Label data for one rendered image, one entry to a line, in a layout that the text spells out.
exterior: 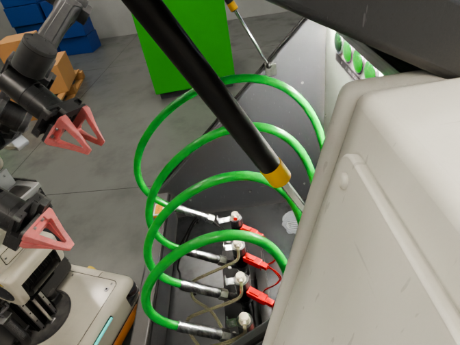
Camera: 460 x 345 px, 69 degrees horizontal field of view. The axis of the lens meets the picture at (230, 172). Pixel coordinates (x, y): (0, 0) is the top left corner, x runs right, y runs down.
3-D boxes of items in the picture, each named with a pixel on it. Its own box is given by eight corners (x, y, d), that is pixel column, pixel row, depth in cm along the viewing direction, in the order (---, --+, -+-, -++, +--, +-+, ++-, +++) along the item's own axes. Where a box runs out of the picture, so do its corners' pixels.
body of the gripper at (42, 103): (85, 102, 68) (55, 77, 67) (53, 115, 59) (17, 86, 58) (71, 124, 71) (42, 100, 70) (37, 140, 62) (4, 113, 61)
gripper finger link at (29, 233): (64, 257, 56) (11, 228, 54) (53, 273, 61) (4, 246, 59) (86, 227, 62) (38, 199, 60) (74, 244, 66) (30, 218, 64)
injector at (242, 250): (234, 298, 83) (220, 241, 70) (254, 296, 82) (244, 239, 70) (235, 309, 80) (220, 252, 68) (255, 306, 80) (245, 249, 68)
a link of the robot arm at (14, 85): (10, 82, 67) (-13, 87, 62) (24, 55, 64) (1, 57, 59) (39, 105, 68) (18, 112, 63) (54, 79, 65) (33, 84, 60)
